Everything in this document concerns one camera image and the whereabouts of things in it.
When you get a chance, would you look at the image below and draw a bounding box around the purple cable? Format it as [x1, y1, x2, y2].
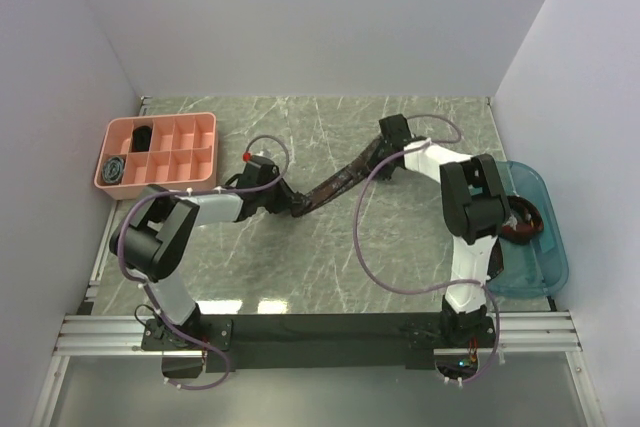
[117, 134, 291, 391]
[353, 113, 503, 388]

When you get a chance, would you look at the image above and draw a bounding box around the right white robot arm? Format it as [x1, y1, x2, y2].
[379, 114, 510, 346]

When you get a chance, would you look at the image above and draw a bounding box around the teal transparent plastic bin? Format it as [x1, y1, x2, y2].
[489, 161, 569, 298]

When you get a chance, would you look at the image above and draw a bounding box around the pink compartment organizer tray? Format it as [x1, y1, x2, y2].
[94, 112, 218, 200]

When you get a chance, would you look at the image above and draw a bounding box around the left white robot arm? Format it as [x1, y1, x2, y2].
[110, 155, 307, 349]

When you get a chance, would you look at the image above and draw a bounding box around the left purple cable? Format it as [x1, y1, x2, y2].
[117, 134, 291, 391]

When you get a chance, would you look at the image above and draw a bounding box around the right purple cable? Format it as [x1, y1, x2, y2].
[353, 113, 503, 388]

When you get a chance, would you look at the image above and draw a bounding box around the brown blue floral tie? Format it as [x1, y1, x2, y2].
[290, 135, 383, 218]

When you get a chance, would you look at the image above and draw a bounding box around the grey patterned rolled tie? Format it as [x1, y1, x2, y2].
[101, 156, 126, 185]

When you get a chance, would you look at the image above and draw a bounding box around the dark red patterned tie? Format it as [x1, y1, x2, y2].
[488, 195, 544, 280]

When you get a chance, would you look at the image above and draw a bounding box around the aluminium frame rail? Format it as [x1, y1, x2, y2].
[31, 311, 587, 426]

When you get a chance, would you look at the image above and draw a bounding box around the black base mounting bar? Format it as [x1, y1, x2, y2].
[139, 311, 496, 374]

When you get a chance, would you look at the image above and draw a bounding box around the black rolled tie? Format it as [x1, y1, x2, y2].
[131, 125, 153, 153]

